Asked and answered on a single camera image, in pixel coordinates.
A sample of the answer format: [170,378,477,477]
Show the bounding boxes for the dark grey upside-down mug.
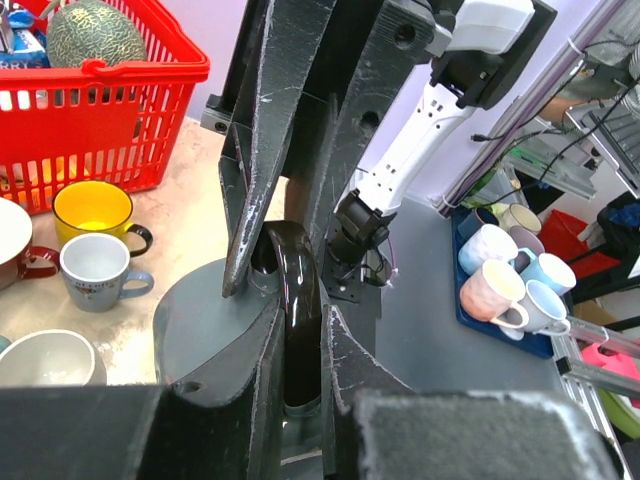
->
[153,220,322,415]

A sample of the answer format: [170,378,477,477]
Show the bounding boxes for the blue M&M's bag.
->
[2,0,59,29]

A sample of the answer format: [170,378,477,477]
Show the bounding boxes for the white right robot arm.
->
[217,1,557,298]

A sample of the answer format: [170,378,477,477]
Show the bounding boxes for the red plastic shopping basket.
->
[1,1,210,214]

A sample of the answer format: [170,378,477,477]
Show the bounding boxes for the pink pastel mug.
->
[459,259,529,329]

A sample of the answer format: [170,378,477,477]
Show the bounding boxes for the green netted melon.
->
[46,1,147,68]

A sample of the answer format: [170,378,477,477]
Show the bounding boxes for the teal green ceramic mug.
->
[0,336,11,352]

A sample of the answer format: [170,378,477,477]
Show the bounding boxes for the pale grey upside-down mug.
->
[0,329,107,388]

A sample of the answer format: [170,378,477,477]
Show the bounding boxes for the red floral mug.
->
[0,198,60,290]

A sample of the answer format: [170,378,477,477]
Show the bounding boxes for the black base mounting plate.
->
[321,249,394,303]

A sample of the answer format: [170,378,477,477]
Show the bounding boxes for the grey-blue white-lined mug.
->
[60,233,155,313]

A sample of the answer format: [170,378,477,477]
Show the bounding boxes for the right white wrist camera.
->
[425,0,535,58]

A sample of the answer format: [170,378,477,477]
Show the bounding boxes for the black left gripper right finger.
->
[321,306,623,479]

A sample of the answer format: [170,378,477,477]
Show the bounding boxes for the aluminium frame rail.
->
[549,319,640,451]

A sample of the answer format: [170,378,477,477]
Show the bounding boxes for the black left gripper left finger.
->
[1,300,284,479]

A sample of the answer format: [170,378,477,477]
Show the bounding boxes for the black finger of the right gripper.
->
[219,1,335,298]
[302,1,435,261]

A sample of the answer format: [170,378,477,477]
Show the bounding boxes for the blue tray of mugs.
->
[449,204,566,360]

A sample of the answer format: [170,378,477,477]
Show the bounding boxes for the yellow mug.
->
[52,180,154,257]

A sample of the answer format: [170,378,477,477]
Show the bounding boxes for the light blue pastel mug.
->
[458,225,518,276]

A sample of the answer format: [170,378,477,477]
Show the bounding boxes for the blue Harry's box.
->
[0,29,50,70]

